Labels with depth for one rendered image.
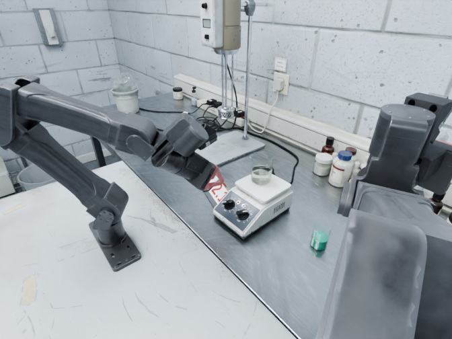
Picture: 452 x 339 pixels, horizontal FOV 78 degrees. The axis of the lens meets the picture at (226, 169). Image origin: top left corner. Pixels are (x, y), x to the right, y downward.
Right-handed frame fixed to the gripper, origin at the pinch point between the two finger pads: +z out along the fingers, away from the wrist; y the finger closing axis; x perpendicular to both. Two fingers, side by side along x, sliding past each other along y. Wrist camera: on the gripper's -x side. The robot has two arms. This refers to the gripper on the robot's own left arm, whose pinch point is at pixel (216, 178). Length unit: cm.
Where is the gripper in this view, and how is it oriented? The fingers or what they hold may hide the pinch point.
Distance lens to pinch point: 73.4
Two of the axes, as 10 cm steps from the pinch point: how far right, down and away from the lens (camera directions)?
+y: -6.4, -4.0, 6.5
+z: 5.9, 2.9, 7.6
